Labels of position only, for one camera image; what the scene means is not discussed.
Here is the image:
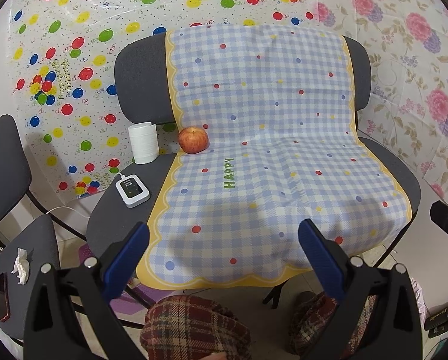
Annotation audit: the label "red smartphone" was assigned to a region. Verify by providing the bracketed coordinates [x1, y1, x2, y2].
[0, 272, 10, 322]

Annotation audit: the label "blue checked cloth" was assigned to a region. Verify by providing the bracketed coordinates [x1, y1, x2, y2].
[135, 23, 414, 291]

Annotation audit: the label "white paper roll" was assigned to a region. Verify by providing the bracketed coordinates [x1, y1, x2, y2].
[128, 121, 159, 165]

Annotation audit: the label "balloon pattern plastic sheet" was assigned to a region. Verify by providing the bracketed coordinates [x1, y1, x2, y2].
[8, 0, 336, 203]

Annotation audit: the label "red apple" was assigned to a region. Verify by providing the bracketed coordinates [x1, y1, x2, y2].
[178, 127, 208, 155]

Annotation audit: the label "crumpled white tissue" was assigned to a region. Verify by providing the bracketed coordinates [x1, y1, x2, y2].
[11, 248, 31, 285]

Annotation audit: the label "plaid trousers right leg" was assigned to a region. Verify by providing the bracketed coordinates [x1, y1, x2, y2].
[286, 291, 377, 359]

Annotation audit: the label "white charging cable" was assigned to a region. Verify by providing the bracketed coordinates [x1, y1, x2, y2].
[45, 173, 126, 221]

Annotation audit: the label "white digital timer device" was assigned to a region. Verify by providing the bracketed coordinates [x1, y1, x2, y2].
[115, 173, 151, 208]

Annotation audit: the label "floral pattern plastic sheet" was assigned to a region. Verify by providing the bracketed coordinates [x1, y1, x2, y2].
[318, 0, 448, 203]

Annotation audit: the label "dark grey chair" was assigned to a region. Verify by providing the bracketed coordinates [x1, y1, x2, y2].
[85, 31, 423, 310]
[0, 114, 79, 342]

